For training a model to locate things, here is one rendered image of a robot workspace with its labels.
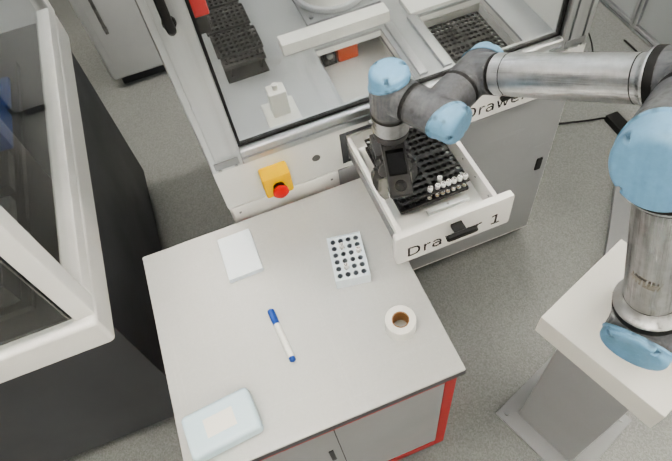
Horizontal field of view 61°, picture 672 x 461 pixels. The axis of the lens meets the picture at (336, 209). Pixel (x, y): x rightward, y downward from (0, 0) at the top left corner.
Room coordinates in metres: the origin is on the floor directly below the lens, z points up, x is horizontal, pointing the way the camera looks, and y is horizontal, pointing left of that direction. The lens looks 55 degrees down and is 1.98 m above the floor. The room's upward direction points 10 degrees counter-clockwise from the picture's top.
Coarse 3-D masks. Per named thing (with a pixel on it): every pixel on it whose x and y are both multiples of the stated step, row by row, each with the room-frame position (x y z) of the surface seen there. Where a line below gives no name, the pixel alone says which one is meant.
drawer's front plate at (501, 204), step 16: (464, 208) 0.69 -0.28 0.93; (480, 208) 0.68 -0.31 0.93; (496, 208) 0.69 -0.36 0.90; (432, 224) 0.66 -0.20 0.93; (448, 224) 0.66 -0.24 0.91; (464, 224) 0.67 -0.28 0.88; (480, 224) 0.68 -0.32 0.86; (496, 224) 0.69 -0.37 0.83; (400, 240) 0.64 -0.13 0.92; (416, 240) 0.65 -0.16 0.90; (432, 240) 0.66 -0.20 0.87; (400, 256) 0.64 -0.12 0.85; (416, 256) 0.65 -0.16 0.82
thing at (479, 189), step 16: (368, 128) 1.00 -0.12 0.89; (352, 144) 0.96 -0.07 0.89; (352, 160) 0.94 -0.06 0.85; (368, 160) 0.94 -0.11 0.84; (464, 160) 0.86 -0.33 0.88; (368, 176) 0.85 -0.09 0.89; (480, 176) 0.79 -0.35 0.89; (368, 192) 0.84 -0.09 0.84; (464, 192) 0.79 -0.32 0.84; (480, 192) 0.77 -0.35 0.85; (384, 208) 0.75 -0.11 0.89; (448, 208) 0.75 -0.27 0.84; (400, 224) 0.73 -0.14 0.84; (416, 224) 0.73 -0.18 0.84
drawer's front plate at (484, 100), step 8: (488, 96) 1.04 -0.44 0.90; (496, 96) 1.04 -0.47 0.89; (480, 104) 1.03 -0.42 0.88; (496, 104) 1.04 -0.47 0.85; (512, 104) 1.05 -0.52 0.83; (472, 112) 1.03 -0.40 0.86; (480, 112) 1.03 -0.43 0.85; (488, 112) 1.04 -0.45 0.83; (496, 112) 1.04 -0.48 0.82; (472, 120) 1.03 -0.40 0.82
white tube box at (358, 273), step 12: (336, 240) 0.75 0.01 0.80; (348, 240) 0.75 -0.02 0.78; (360, 240) 0.73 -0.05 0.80; (336, 252) 0.71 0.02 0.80; (348, 252) 0.71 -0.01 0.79; (360, 252) 0.70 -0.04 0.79; (336, 264) 0.69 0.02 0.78; (348, 264) 0.67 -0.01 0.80; (360, 264) 0.67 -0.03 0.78; (336, 276) 0.65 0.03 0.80; (348, 276) 0.65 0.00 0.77; (360, 276) 0.64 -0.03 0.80
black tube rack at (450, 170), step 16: (368, 144) 0.94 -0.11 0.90; (416, 144) 0.92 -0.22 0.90; (432, 144) 0.91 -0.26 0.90; (416, 160) 0.87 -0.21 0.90; (432, 160) 0.86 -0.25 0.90; (448, 160) 0.85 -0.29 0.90; (416, 176) 0.82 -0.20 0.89; (432, 176) 0.81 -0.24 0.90; (448, 176) 0.82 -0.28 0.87; (400, 208) 0.76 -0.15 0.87; (416, 208) 0.75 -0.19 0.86
